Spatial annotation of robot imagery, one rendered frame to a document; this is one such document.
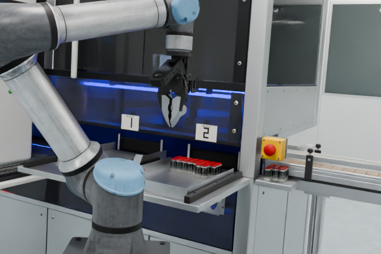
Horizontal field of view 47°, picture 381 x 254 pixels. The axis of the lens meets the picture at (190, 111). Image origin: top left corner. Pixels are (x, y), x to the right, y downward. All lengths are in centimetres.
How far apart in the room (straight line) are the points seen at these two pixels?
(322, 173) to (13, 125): 125
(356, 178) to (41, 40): 112
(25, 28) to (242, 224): 105
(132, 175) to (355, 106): 526
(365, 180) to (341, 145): 458
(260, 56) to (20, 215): 138
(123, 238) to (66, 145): 26
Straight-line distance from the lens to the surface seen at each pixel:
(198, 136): 164
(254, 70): 155
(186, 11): 105
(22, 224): 231
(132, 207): 102
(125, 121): 181
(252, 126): 156
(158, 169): 161
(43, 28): 91
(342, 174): 162
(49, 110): 106
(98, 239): 105
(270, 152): 151
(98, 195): 102
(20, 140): 204
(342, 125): 615
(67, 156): 110
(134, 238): 105
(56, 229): 215
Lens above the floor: 125
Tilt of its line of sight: 5 degrees down
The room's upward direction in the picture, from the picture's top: 4 degrees clockwise
